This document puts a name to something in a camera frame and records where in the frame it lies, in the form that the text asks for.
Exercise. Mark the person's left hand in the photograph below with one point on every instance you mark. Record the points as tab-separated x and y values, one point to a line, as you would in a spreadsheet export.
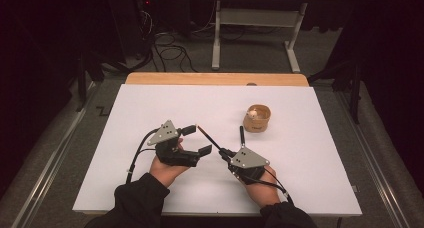
165	173

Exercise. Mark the person's right hand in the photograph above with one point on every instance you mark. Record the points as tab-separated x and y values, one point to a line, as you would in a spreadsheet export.
263	189

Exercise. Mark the wooden table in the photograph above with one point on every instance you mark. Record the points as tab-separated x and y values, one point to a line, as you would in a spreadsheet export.
216	78

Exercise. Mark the metal floor rail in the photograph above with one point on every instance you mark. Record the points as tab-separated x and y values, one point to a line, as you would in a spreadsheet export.
373	161
50	168

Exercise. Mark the dark equipment with red light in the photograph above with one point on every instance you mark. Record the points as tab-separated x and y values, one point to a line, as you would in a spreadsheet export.
133	28

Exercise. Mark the white-framed desk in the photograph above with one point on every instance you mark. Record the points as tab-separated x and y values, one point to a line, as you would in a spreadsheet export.
256	17

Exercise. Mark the small grey table clip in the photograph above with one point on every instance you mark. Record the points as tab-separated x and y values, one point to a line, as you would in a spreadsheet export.
355	188

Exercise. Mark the black metal stand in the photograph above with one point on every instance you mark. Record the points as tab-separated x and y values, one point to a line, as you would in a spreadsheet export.
81	84
356	94

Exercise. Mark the white table mat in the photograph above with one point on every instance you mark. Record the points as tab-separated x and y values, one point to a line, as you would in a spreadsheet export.
160	104

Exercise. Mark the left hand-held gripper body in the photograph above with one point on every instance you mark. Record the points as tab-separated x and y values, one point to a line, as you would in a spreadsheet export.
170	154

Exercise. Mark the small white figurine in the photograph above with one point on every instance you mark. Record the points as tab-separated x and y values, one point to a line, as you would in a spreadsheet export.
252	114

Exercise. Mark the thin black orange-tipped brush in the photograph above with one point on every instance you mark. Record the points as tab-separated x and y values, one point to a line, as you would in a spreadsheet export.
208	137

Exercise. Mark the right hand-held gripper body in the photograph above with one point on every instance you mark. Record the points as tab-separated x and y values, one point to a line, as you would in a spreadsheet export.
248	159

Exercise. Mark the round wooden brush holder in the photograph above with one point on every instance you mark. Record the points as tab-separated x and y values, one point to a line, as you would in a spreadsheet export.
256	124

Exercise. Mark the black makeup brush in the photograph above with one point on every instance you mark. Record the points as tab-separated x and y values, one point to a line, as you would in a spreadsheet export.
242	136

